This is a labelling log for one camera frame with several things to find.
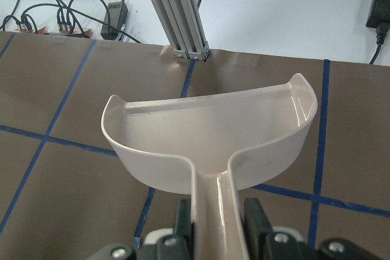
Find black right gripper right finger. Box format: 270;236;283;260
244;197;273;260

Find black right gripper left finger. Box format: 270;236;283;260
173;199;194;259

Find beige plastic dustpan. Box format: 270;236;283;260
101;73;317;259

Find black power adapter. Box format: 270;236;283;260
366;0;389;28

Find aluminium frame post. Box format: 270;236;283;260
151;0;210;61

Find black usb hub cables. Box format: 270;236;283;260
99;1;129;42

